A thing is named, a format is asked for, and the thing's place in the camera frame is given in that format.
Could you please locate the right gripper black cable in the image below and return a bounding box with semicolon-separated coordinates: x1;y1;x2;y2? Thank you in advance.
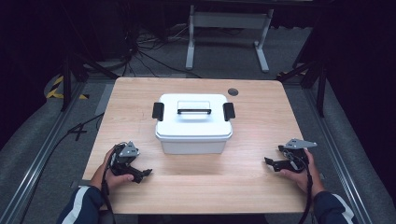
281;149;314;224

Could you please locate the black tripod stand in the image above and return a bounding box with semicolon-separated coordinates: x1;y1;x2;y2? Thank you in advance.
60;52;120;112
276;59;329;119

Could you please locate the black box latch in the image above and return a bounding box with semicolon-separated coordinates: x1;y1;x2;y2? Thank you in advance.
222;102;236;122
151;102;165;122

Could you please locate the white box lid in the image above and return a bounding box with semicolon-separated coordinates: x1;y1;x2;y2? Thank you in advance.
154;93;233;141

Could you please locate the bundle of black floor cables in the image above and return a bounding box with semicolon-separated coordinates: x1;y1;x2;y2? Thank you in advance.
120;18;204;79

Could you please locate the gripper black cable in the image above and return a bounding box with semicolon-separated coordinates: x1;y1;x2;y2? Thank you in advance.
281;149;314;224
100;143;128;224

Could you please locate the black floor cable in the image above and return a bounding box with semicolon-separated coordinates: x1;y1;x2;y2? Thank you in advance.
18;112;106;224

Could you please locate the yellow black floor tape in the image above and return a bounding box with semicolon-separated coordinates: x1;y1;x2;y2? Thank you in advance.
46;75;91;101

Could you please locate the white plastic storage box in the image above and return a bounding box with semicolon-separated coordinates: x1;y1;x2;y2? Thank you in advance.
156;133;233;155

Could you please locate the white metal desk frame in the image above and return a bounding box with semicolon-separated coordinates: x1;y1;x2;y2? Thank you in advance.
185;4;275;74

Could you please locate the person's right hand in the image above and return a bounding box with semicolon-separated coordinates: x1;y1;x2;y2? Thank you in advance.
279;148;327;198

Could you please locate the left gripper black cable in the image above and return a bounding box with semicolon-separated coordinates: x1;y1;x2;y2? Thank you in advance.
100;143;128;224

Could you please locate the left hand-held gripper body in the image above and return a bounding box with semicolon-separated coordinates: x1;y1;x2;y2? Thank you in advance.
109;141;141;175

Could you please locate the grey metal floor rail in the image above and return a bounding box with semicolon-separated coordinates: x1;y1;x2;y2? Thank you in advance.
303;87;374;224
0;81;87;224

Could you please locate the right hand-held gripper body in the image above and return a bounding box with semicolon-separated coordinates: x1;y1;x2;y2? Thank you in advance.
277;137;318;173

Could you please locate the person's left hand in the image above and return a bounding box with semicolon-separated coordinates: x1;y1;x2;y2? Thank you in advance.
90;147;134;191

